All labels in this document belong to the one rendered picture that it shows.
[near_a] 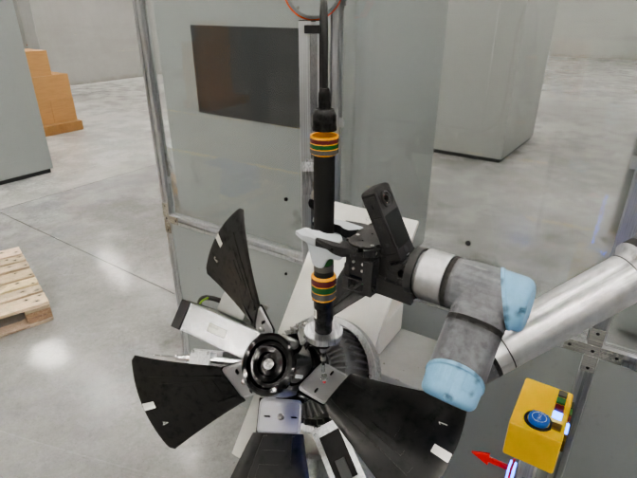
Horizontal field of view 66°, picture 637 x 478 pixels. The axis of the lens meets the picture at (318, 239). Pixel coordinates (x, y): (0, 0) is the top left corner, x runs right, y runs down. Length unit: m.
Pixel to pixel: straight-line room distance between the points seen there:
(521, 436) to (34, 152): 6.18
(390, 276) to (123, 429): 2.10
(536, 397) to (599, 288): 0.44
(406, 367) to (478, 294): 0.89
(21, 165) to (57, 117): 2.50
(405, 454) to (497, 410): 0.91
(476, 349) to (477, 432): 1.23
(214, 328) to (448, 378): 0.73
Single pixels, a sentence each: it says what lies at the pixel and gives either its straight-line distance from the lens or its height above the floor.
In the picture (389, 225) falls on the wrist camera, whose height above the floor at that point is 1.55.
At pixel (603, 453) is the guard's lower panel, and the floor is 0.64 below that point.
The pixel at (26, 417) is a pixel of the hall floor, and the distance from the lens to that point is 2.95.
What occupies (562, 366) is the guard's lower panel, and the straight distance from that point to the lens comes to 1.62.
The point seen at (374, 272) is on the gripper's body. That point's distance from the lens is 0.74.
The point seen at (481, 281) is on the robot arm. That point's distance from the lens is 0.67.
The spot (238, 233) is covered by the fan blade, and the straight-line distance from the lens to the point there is 1.08.
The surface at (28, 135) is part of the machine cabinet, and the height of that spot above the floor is 0.49.
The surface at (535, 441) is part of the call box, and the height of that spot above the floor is 1.05.
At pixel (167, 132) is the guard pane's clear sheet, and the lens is 2.13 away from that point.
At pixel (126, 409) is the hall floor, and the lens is 2.78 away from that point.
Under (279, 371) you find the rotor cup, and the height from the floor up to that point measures 1.22.
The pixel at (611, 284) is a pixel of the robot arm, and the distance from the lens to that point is 0.84.
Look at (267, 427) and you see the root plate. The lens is 1.01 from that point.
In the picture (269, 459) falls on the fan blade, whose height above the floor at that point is 1.07.
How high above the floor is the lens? 1.84
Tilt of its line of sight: 26 degrees down
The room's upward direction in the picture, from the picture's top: straight up
